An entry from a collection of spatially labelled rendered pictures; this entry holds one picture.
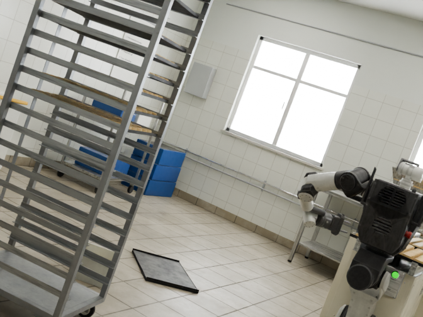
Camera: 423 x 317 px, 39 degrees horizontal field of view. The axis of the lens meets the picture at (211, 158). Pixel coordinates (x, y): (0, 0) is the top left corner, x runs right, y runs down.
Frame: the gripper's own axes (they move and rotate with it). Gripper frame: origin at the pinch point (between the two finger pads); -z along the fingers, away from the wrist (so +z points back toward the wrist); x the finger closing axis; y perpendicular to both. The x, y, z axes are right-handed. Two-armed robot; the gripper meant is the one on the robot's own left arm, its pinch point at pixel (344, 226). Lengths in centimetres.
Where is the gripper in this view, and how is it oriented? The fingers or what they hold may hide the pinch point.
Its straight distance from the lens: 340.3
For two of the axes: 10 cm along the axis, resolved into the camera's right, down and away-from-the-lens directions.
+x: 3.5, -9.3, -0.8
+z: -9.0, -3.1, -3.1
